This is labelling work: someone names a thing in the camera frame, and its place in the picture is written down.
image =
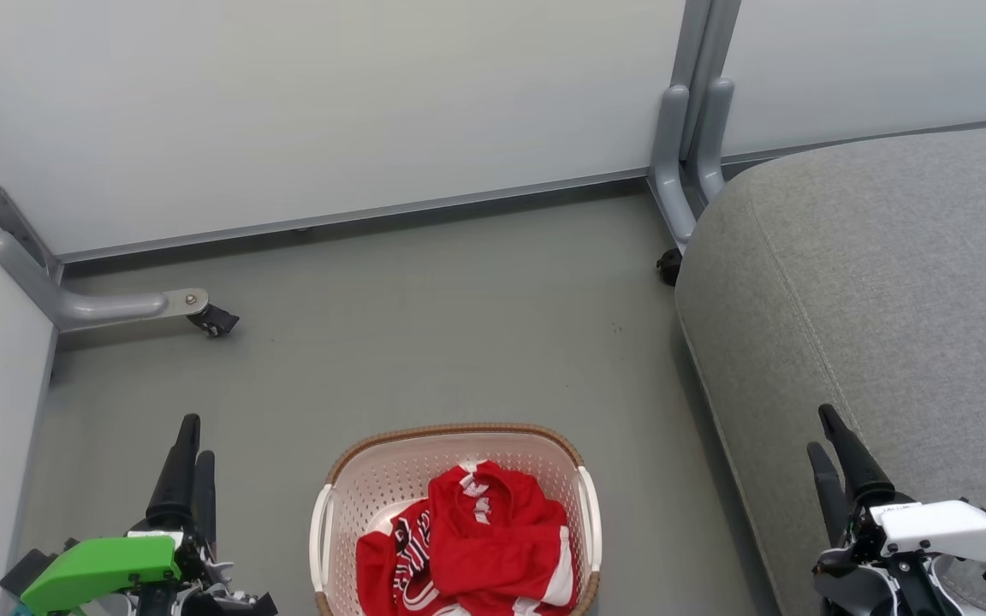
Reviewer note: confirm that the black caster wheel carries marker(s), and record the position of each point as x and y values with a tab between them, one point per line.
669	267
215	320

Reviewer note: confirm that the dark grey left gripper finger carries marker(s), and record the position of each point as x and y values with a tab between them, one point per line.
176	479
206	496

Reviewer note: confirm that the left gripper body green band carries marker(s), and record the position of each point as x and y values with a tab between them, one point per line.
99	569

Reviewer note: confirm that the long grey partition foot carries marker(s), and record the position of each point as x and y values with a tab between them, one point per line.
99	305

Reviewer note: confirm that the red jersey number 23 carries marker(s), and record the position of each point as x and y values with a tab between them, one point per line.
412	556

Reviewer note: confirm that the white perforated laundry basket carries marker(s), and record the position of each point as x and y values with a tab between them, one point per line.
390	479

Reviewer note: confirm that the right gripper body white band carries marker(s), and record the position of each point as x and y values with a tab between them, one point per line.
947	530

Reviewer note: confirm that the curved grey partition leg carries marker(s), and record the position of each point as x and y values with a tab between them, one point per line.
668	162
711	137

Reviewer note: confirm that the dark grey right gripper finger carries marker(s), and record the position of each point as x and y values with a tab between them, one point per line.
861	470
831	496

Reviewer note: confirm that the grey fabric sofa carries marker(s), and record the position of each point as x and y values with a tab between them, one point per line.
878	282

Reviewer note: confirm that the plain red garment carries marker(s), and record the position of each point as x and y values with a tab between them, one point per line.
501	539

